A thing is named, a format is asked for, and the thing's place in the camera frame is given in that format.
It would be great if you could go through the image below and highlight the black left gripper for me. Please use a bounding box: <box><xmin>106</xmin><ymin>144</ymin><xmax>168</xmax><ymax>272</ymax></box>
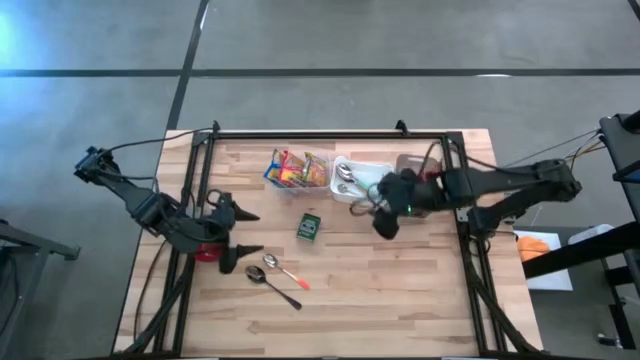
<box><xmin>199</xmin><ymin>192</ymin><xmax>265</xmax><ymax>275</ymax></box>

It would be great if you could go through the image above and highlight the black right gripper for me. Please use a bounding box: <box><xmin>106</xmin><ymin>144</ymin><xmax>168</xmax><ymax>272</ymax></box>
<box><xmin>372</xmin><ymin>169</ymin><xmax>449</xmax><ymax>240</ymax></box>

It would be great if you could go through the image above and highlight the red and black bowl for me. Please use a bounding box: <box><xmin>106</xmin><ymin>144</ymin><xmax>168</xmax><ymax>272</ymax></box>
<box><xmin>193</xmin><ymin>243</ymin><xmax>225</xmax><ymax>264</ymax></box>

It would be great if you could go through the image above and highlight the orange white handled spoon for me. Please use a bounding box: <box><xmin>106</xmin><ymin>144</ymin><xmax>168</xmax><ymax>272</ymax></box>
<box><xmin>262</xmin><ymin>253</ymin><xmax>311</xmax><ymax>291</ymax></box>

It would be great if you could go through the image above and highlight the black spoon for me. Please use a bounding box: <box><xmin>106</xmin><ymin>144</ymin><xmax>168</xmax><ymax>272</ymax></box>
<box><xmin>244</xmin><ymin>264</ymin><xmax>304</xmax><ymax>311</ymax></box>

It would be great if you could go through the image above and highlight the green pepper tin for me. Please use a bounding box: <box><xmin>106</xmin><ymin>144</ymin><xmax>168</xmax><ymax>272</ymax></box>
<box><xmin>296</xmin><ymin>212</ymin><xmax>322</xmax><ymax>243</ymax></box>

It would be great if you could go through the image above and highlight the white plastic bin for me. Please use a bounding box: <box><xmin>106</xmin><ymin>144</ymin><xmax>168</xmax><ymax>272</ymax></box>
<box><xmin>330</xmin><ymin>155</ymin><xmax>396</xmax><ymax>205</ymax></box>

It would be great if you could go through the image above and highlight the grey plastic bin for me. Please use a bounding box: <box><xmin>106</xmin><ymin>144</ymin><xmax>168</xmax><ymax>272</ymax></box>
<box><xmin>394</xmin><ymin>153</ymin><xmax>445</xmax><ymax>220</ymax></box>

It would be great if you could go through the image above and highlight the clear plastic bin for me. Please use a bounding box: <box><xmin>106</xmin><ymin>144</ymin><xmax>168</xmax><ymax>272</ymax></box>
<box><xmin>263</xmin><ymin>148</ymin><xmax>332</xmax><ymax>196</ymax></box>

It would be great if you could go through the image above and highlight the orange object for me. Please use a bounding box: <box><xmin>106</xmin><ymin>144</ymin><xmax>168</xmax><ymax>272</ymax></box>
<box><xmin>516</xmin><ymin>235</ymin><xmax>551</xmax><ymax>262</ymax></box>

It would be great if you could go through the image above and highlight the white sheet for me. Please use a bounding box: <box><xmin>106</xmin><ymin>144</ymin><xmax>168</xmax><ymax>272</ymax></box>
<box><xmin>514</xmin><ymin>229</ymin><xmax>574</xmax><ymax>292</ymax></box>

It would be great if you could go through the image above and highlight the white container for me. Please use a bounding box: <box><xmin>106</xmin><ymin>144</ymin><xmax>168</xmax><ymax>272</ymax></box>
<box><xmin>569</xmin><ymin>223</ymin><xmax>614</xmax><ymax>246</ymax></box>

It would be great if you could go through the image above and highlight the grey metal stand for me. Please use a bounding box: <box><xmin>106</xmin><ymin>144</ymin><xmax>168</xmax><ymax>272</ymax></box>
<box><xmin>0</xmin><ymin>217</ymin><xmax>81</xmax><ymax>261</ymax></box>

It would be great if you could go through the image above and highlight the black neighbouring rig table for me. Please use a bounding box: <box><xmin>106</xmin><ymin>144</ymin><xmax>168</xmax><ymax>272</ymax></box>
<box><xmin>522</xmin><ymin>109</ymin><xmax>640</xmax><ymax>301</ymax></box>

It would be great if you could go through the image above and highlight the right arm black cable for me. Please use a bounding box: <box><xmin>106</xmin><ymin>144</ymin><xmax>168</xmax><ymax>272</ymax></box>
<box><xmin>348</xmin><ymin>142</ymin><xmax>501</xmax><ymax>217</ymax></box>

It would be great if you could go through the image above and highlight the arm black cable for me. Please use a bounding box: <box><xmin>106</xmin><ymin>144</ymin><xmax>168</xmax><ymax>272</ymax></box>
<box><xmin>348</xmin><ymin>142</ymin><xmax>501</xmax><ymax>217</ymax></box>
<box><xmin>104</xmin><ymin>119</ymin><xmax>221</xmax><ymax>211</ymax></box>

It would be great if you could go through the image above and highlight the black aluminium rig frame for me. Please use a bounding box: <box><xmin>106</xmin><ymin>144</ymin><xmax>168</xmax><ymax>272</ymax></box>
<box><xmin>119</xmin><ymin>128</ymin><xmax>541</xmax><ymax>359</ymax></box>

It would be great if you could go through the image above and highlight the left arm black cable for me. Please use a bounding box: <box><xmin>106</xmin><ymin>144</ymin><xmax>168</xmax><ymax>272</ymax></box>
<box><xmin>104</xmin><ymin>119</ymin><xmax>221</xmax><ymax>211</ymax></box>

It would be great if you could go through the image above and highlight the coloured wire bundle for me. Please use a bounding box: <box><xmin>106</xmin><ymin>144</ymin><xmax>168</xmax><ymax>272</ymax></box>
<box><xmin>499</xmin><ymin>129</ymin><xmax>606</xmax><ymax>169</ymax></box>

